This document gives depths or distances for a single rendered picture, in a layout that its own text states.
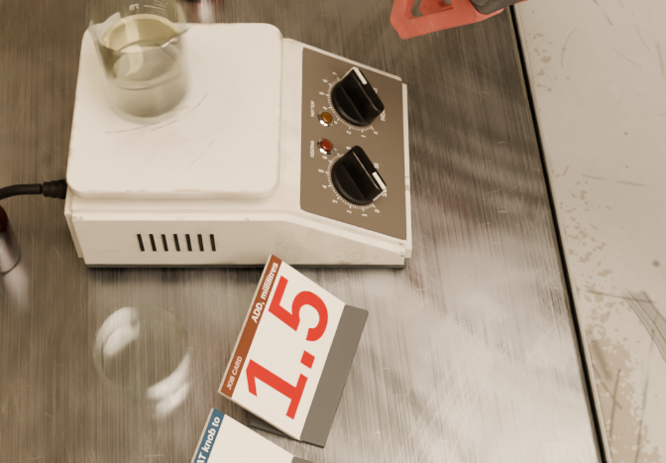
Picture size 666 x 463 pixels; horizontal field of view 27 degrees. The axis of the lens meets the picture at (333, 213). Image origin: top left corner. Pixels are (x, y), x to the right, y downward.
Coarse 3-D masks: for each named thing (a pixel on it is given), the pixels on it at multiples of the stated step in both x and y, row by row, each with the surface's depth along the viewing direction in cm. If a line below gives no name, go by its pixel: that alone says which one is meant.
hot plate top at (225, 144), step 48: (192, 48) 82; (240, 48) 82; (96, 96) 80; (192, 96) 80; (240, 96) 80; (96, 144) 79; (144, 144) 79; (192, 144) 79; (240, 144) 79; (96, 192) 77; (144, 192) 77; (192, 192) 77; (240, 192) 77
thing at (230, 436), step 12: (228, 432) 76; (240, 432) 76; (216, 444) 75; (228, 444) 75; (240, 444) 76; (252, 444) 76; (264, 444) 77; (216, 456) 75; (228, 456) 75; (240, 456) 76; (252, 456) 76; (264, 456) 77; (276, 456) 77
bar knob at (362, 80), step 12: (348, 72) 84; (360, 72) 84; (336, 84) 85; (348, 84) 84; (360, 84) 84; (336, 96) 84; (348, 96) 84; (360, 96) 84; (372, 96) 84; (336, 108) 84; (348, 108) 84; (360, 108) 84; (372, 108) 83; (384, 108) 84; (348, 120) 84; (360, 120) 84; (372, 120) 84
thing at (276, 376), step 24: (288, 288) 80; (312, 288) 82; (264, 312) 79; (288, 312) 80; (312, 312) 81; (264, 336) 79; (288, 336) 80; (312, 336) 81; (264, 360) 78; (288, 360) 79; (312, 360) 80; (240, 384) 77; (264, 384) 78; (288, 384) 79; (264, 408) 77; (288, 408) 78
